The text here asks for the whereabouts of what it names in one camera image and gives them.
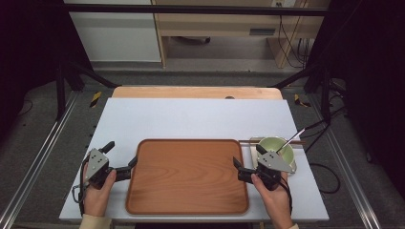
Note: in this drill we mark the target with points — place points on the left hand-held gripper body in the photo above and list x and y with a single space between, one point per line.
95 165

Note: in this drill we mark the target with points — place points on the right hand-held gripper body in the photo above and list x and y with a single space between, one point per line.
272 163

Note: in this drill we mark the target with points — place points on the green bowl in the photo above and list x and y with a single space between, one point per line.
273 143

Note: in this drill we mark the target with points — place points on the metal spoon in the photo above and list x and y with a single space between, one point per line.
291 140

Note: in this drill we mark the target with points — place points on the brown wooden tray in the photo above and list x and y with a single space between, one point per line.
187 178

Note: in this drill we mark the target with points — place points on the person's left hand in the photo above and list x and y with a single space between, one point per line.
95 200

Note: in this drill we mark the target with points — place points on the person's right hand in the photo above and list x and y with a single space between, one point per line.
278 202

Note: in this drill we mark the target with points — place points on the yellow black tape strip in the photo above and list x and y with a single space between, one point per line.
95 99
299 100

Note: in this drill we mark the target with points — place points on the black metal stand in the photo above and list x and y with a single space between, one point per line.
60 89
324 95

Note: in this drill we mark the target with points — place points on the white board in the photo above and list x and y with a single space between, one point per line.
191 120

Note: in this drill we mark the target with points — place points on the light wooden table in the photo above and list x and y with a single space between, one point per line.
191 92

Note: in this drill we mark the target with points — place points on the white cabinet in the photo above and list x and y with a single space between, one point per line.
117 35

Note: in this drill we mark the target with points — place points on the dark curtain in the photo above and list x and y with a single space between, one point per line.
372 79
28 47

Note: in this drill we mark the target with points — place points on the light wooden desk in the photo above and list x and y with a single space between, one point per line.
216 25

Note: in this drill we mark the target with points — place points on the aluminium floor rail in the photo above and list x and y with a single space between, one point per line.
38 159
347 168

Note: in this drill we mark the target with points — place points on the black horizontal frame bar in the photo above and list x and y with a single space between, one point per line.
191 9

